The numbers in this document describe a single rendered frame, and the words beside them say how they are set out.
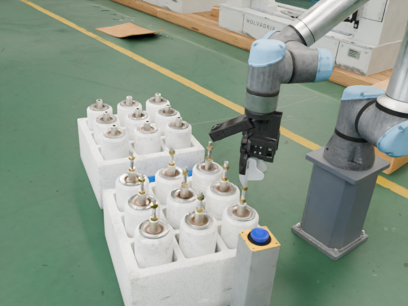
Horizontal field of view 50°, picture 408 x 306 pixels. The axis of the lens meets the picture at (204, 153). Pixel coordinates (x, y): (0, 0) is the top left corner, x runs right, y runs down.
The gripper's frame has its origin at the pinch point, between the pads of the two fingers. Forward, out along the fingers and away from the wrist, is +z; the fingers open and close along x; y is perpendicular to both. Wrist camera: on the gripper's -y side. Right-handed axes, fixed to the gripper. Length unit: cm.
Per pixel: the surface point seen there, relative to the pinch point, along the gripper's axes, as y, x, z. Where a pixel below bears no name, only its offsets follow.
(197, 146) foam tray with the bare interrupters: -26, 43, 17
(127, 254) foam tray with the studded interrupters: -23.4, -18.2, 17.0
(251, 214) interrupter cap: 3.5, -0.1, 9.7
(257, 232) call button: 7.4, -16.3, 2.1
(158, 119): -43, 48, 12
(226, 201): -4.7, 4.9, 10.9
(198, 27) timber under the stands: -101, 275, 30
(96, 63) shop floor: -134, 159, 35
